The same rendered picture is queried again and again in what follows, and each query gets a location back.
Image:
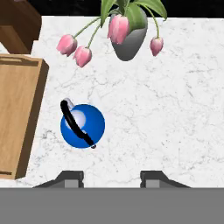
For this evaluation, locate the grey vase with pink tulips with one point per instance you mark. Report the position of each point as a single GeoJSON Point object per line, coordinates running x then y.
{"type": "Point", "coordinates": [128, 32]}

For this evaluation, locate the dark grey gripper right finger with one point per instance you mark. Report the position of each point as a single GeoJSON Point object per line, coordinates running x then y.
{"type": "Point", "coordinates": [153, 178]}

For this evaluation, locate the brown wooden block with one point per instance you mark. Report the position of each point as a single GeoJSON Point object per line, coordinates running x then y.
{"type": "Point", "coordinates": [17, 23]}

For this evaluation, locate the wooden tray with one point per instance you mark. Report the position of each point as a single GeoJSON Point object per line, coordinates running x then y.
{"type": "Point", "coordinates": [17, 116]}

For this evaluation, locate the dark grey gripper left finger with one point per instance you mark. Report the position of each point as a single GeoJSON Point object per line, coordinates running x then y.
{"type": "Point", "coordinates": [70, 178]}

